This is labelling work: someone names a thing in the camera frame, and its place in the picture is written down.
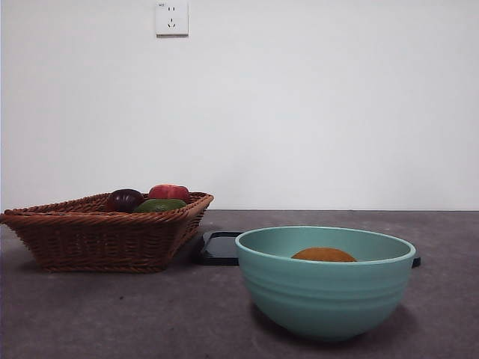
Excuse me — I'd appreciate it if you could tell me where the orange-brown oval fruit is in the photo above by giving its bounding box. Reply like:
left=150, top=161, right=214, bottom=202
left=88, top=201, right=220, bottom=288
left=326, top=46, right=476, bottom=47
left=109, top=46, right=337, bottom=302
left=290, top=246, right=358, bottom=263

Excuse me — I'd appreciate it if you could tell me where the teal ribbed bowl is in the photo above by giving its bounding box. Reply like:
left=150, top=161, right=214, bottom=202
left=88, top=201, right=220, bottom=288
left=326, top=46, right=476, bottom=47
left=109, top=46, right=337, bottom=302
left=234, top=225, right=417, bottom=342

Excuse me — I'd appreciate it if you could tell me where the red round fruit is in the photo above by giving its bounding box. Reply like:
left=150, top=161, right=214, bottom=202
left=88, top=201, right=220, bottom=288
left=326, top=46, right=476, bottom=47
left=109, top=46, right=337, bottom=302
left=147, top=183, right=191, bottom=205

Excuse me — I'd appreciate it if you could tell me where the dark rectangular tray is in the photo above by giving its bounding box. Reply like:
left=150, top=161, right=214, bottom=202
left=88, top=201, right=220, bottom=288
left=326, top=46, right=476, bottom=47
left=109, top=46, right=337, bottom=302
left=189, top=230, right=422, bottom=269

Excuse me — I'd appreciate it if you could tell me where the green oval fruit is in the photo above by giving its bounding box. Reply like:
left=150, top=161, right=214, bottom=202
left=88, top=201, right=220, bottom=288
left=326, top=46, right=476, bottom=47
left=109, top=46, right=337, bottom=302
left=132, top=197, right=187, bottom=214

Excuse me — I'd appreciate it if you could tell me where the dark purple round fruit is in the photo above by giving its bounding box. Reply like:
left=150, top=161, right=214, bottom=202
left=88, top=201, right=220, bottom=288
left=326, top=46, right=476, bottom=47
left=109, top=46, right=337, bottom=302
left=104, top=188, right=145, bottom=213

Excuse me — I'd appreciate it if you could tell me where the brown wicker basket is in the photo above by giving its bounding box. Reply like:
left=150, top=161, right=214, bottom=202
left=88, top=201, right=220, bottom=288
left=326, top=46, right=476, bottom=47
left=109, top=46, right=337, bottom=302
left=0, top=191, right=215, bottom=274

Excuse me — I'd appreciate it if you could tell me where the white wall socket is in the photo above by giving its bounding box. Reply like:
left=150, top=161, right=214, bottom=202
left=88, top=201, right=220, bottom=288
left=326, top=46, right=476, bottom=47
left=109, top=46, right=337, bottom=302
left=156, top=1, right=189, bottom=37

